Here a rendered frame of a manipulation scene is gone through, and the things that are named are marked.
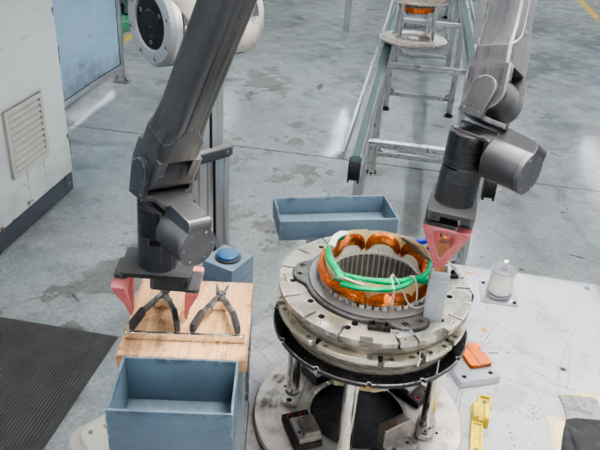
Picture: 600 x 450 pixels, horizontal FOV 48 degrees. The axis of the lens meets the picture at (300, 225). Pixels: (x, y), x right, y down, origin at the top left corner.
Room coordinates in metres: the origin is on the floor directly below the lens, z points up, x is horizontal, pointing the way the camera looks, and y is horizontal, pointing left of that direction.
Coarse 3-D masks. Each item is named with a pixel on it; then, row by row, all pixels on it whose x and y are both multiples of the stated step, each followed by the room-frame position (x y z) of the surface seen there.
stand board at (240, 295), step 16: (144, 288) 0.92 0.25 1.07; (208, 288) 0.93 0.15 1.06; (224, 288) 0.93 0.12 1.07; (240, 288) 0.93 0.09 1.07; (144, 304) 0.87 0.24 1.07; (176, 304) 0.88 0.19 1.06; (240, 304) 0.89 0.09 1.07; (128, 320) 0.83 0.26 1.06; (144, 320) 0.83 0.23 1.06; (160, 320) 0.84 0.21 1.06; (208, 320) 0.84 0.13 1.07; (224, 320) 0.85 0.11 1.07; (240, 320) 0.85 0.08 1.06; (128, 352) 0.76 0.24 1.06; (144, 352) 0.76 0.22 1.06; (160, 352) 0.76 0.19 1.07; (176, 352) 0.76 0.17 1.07; (192, 352) 0.77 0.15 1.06; (208, 352) 0.77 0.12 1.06; (224, 352) 0.77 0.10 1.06; (240, 352) 0.77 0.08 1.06; (240, 368) 0.75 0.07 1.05
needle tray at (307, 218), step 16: (288, 208) 1.28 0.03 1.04; (304, 208) 1.29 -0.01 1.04; (320, 208) 1.30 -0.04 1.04; (336, 208) 1.30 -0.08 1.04; (352, 208) 1.31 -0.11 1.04; (368, 208) 1.32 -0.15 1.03; (384, 208) 1.31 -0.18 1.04; (288, 224) 1.18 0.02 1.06; (304, 224) 1.18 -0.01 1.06; (320, 224) 1.19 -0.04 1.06; (336, 224) 1.20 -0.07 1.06; (352, 224) 1.20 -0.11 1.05; (368, 224) 1.21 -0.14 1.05; (384, 224) 1.21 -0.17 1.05
